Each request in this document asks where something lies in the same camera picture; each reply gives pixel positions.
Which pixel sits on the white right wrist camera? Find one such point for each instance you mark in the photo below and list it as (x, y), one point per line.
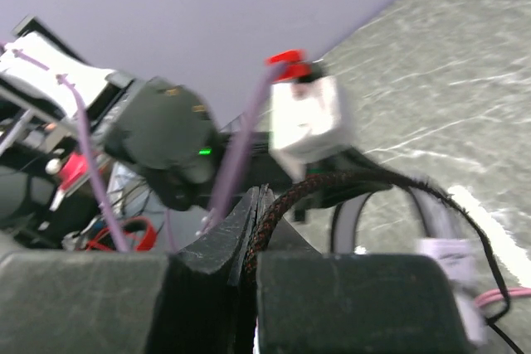
(456, 259)

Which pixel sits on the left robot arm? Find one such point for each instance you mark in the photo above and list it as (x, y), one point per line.
(63, 122)

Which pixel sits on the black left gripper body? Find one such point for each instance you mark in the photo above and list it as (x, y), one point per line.
(165, 133)

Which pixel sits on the white and black headphones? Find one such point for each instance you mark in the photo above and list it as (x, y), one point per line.
(437, 220)

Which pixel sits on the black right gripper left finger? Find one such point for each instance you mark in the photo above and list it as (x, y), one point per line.
(106, 302)

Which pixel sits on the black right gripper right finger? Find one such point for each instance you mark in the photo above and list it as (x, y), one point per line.
(346, 303)

